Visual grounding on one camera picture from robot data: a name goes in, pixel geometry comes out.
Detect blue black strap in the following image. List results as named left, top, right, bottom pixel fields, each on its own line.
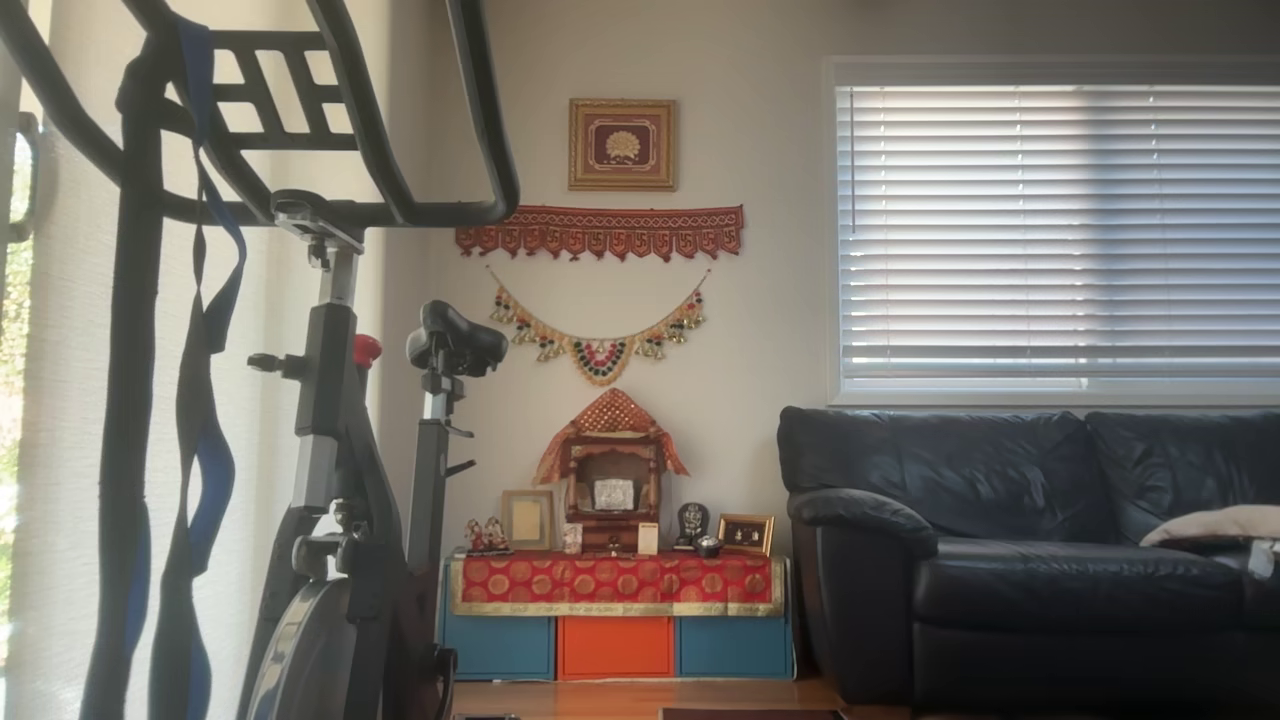
left=150, top=15, right=249, bottom=720
left=80, top=40, right=166, bottom=720

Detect small figurines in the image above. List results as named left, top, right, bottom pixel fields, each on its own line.
left=463, top=517, right=513, bottom=556

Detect pale picture frame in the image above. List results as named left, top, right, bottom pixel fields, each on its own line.
left=500, top=488, right=556, bottom=552

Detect wooden shrine with canopy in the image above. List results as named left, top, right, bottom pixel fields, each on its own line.
left=532, top=388, right=691, bottom=556

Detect black leather sofa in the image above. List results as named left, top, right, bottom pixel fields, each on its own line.
left=777, top=405, right=1280, bottom=716

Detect sheer white curtain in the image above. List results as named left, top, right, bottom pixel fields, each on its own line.
left=20, top=0, right=391, bottom=720

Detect beaded garland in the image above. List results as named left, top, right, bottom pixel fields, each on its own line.
left=485, top=265, right=713, bottom=388

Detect red gold patterned cloth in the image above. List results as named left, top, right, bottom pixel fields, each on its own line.
left=448, top=553, right=787, bottom=617

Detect blue and orange cabinet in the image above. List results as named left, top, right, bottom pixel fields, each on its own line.
left=438, top=558, right=796, bottom=683

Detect small gold picture frame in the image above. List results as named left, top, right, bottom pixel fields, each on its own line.
left=717, top=513, right=776, bottom=558

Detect white window blind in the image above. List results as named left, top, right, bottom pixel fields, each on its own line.
left=828, top=58, right=1280, bottom=406

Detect gold framed wall picture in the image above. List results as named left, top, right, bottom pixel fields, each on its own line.
left=568, top=97, right=679, bottom=193

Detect beige cushion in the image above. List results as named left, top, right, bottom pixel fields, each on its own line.
left=1140, top=504, right=1280, bottom=549

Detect black exercise bike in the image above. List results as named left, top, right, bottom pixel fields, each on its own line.
left=0, top=0, right=521, bottom=720

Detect red embroidered wall hanging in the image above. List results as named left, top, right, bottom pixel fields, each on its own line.
left=455, top=204, right=746, bottom=264

